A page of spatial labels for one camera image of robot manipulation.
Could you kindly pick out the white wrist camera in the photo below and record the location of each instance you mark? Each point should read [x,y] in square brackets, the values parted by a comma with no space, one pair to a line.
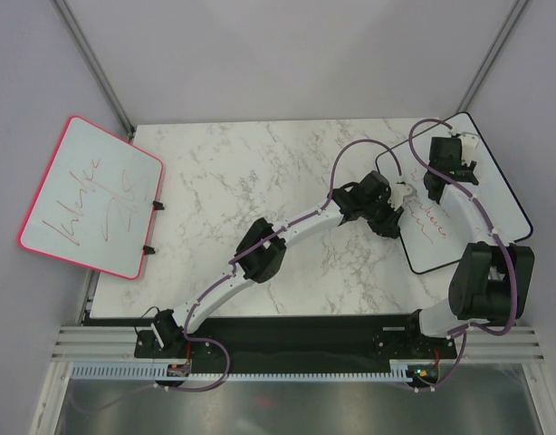
[469,142]
[400,193]

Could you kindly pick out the aluminium rail frame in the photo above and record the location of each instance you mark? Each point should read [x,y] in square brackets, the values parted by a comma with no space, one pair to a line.
[116,344]

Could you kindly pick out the aluminium corner post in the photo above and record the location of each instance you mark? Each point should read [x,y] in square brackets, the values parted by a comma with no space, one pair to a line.
[496,47]
[83,46]

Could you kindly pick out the black framed whiteboard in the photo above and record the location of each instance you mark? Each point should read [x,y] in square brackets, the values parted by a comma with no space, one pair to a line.
[435,235]

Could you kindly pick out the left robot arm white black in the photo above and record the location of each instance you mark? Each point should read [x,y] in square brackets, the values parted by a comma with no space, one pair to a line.
[261,252]

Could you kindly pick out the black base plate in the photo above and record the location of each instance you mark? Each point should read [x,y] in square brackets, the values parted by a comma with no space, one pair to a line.
[345,343]

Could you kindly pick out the lower black clip pink board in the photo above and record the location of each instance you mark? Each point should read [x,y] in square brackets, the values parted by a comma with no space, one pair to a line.
[149,250]

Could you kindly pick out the left aluminium corner post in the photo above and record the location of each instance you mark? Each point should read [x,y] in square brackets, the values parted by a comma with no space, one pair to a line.
[83,46]

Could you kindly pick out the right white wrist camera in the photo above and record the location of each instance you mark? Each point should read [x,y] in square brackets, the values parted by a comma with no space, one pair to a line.
[469,142]

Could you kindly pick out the upper black clip pink board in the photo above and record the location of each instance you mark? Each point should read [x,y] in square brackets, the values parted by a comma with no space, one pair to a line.
[158,206]

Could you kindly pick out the white slotted cable duct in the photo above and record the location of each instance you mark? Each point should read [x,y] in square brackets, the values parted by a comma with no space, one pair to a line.
[169,372]

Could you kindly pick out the black clip pink board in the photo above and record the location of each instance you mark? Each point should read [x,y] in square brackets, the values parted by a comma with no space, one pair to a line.
[158,206]
[149,250]

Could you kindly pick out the pink framed whiteboard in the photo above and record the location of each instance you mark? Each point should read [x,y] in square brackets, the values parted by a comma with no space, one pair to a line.
[95,203]

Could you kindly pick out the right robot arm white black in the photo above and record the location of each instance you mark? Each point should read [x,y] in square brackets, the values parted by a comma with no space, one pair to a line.
[489,288]

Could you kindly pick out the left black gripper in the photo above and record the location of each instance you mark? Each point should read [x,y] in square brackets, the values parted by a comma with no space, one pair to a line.
[386,219]

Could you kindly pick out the right aluminium corner post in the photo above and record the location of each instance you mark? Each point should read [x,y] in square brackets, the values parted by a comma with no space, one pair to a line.
[496,47]

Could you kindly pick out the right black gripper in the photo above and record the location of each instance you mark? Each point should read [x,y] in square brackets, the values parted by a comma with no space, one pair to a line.
[470,169]

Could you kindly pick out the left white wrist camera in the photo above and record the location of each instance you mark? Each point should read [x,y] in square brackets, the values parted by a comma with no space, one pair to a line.
[400,193]

